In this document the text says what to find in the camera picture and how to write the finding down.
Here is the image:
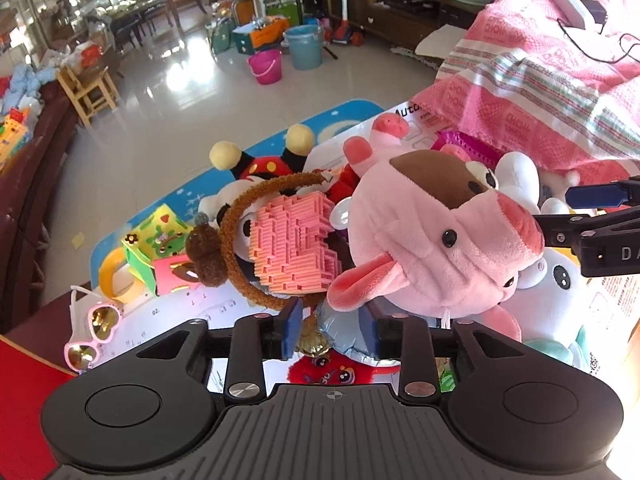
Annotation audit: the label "black cable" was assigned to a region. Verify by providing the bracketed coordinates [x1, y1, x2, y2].
[557, 20, 640, 63]

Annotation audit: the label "panda plush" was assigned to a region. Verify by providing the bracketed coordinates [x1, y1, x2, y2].
[197, 182, 258, 261]

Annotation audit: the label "pink block heart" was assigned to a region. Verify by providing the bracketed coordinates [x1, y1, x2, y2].
[248, 192, 343, 295]

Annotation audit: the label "white instruction sheet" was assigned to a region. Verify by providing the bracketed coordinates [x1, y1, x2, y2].
[82, 102, 640, 396]

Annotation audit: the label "black power adapter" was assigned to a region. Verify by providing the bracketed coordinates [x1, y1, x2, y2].
[585, 0, 608, 28]

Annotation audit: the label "pink checked blanket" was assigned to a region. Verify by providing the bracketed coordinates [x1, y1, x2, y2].
[412, 0, 640, 201]

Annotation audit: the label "orange toy box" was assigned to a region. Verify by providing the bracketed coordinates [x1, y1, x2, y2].
[232, 17, 291, 56]

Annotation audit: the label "dark dining table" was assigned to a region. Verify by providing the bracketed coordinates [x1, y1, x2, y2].
[100, 0, 176, 51]

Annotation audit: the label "brown sofa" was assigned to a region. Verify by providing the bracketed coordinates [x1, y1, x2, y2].
[0, 80, 81, 336]

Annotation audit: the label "pink heart sunglasses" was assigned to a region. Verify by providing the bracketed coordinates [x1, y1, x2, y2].
[64, 285, 125, 373]

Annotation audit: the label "blue play mat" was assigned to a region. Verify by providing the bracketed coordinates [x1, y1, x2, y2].
[90, 100, 386, 286]

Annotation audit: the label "green foam craft box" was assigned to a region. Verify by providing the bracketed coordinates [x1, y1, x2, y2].
[120, 203, 193, 296]

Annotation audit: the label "pink bucket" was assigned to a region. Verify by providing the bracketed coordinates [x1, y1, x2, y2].
[248, 50, 283, 85]

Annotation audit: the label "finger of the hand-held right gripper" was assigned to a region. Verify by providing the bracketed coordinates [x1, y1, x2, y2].
[531, 207, 640, 278]
[566, 176, 640, 209]

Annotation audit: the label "light blue plush pile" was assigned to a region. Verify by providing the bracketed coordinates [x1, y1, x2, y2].
[0, 62, 66, 111]

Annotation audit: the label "red white plush toy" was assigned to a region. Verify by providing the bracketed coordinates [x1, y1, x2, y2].
[327, 162, 361, 206]

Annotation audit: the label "magenta plastic basket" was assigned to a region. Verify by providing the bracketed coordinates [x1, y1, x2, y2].
[430, 130, 506, 171]

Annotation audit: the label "red fuzzy plush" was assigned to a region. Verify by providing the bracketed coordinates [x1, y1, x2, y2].
[287, 352, 373, 386]

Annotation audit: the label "small white plastic cup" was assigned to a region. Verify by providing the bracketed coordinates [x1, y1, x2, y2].
[331, 197, 353, 231]

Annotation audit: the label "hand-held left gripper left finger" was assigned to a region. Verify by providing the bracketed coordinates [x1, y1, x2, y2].
[127, 299, 306, 407]

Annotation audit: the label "flat cardboard sheet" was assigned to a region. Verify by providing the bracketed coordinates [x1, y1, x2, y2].
[415, 25, 471, 58]

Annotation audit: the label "blue bucket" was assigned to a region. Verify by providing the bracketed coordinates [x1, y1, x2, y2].
[284, 25, 325, 71]

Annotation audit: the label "yellow ring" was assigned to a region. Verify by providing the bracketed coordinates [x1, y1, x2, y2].
[97, 247, 151, 306]

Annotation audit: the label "white unicorn plush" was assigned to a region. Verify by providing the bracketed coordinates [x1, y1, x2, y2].
[497, 152, 598, 376]

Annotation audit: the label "foil sheep balloon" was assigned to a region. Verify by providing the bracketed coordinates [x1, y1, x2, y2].
[297, 297, 401, 368]

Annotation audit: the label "brown monkey headband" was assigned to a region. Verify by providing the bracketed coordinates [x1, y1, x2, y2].
[184, 170, 331, 313]

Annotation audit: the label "red cardboard box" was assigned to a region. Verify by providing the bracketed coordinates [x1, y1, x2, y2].
[0, 332, 76, 480]

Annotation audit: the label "small wooden chair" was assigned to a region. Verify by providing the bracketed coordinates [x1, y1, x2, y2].
[56, 62, 121, 128]

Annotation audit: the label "red ladybug plush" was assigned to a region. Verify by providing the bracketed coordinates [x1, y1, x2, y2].
[209, 124, 315, 196]

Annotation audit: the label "dark low cabinet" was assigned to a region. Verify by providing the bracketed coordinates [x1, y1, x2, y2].
[345, 0, 486, 51]

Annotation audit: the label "red scooter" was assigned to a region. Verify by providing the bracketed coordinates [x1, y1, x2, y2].
[325, 0, 366, 46]

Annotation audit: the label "pink pig plush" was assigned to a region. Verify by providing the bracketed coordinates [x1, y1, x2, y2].
[327, 112, 546, 341]

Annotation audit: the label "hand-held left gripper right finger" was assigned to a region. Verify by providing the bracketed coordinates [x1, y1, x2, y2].
[364, 304, 531, 407]

